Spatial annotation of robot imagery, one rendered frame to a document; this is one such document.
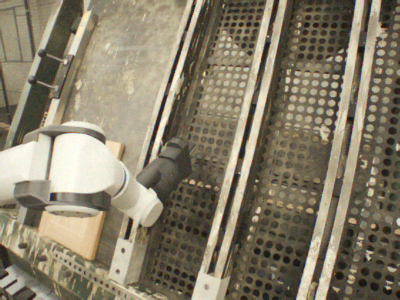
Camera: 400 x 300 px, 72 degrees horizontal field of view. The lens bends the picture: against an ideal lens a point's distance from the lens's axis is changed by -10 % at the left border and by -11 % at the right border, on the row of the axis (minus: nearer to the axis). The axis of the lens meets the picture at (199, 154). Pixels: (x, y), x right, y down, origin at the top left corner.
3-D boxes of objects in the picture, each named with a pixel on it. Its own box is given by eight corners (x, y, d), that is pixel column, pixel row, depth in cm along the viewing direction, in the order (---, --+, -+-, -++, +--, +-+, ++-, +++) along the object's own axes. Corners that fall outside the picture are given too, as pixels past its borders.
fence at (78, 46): (25, 221, 117) (16, 220, 114) (91, 16, 127) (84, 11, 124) (31, 224, 115) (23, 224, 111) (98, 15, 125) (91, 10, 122)
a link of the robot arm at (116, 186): (142, 169, 59) (114, 128, 41) (141, 221, 55) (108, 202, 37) (92, 170, 59) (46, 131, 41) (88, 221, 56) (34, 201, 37)
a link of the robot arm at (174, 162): (199, 178, 82) (176, 206, 74) (170, 171, 87) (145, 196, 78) (193, 138, 75) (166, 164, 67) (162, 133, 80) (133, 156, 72)
